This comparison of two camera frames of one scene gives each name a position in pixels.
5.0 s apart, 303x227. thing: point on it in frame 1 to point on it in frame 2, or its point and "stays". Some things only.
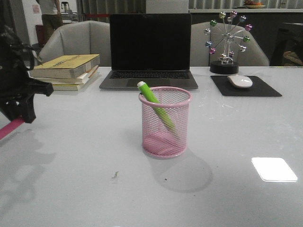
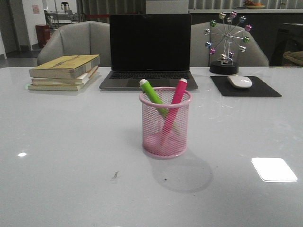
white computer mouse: (240, 81) stays
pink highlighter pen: (9, 127) to (173, 115)
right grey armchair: (217, 41) stays
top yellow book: (65, 67) stays
